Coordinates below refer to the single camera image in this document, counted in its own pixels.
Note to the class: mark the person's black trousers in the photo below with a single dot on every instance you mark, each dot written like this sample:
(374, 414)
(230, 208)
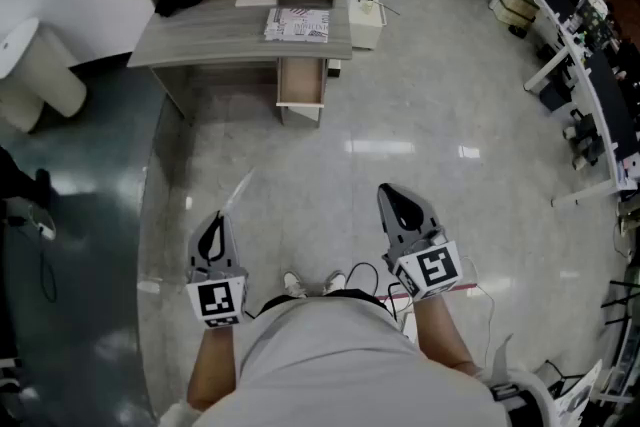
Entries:
(360, 296)

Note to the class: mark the grey wooden desk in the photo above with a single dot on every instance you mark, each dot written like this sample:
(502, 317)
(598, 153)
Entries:
(210, 35)

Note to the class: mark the person's right white shoe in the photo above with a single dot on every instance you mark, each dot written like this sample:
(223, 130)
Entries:
(335, 282)

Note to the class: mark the long white office desk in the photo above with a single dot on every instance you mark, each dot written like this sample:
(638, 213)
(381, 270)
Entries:
(614, 165)

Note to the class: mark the cardboard box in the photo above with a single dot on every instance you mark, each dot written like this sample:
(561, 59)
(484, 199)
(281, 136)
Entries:
(520, 2)

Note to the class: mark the black computer tower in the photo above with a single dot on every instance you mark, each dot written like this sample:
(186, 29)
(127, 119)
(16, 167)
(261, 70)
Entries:
(555, 95)

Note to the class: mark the person's white shirt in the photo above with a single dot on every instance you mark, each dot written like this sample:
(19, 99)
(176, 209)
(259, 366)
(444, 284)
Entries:
(340, 365)

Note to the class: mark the person's left white shoe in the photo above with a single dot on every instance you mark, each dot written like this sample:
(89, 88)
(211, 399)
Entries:
(294, 284)

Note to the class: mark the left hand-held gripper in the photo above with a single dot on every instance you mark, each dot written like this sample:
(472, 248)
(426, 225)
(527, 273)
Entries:
(217, 297)

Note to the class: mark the printed flat box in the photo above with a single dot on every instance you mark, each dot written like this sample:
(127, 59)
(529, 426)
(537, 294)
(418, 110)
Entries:
(296, 26)

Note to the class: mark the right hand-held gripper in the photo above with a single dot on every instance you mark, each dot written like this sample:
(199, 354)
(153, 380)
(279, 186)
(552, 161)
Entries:
(435, 267)

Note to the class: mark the person's left forearm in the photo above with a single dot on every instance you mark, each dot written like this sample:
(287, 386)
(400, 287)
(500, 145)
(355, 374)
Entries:
(215, 365)

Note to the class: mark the person's right forearm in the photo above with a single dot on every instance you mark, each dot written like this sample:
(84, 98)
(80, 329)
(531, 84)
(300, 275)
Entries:
(440, 335)

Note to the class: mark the person's white shoe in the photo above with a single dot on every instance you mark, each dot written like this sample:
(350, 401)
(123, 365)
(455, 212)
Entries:
(335, 282)
(294, 284)

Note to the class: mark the white rolling cabinet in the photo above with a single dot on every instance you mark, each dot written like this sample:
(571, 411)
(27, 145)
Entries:
(364, 27)

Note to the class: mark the black folding stand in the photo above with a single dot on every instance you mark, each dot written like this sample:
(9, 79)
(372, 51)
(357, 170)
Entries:
(622, 302)

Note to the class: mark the black desk mat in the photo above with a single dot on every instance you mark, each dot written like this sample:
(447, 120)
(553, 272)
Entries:
(612, 105)

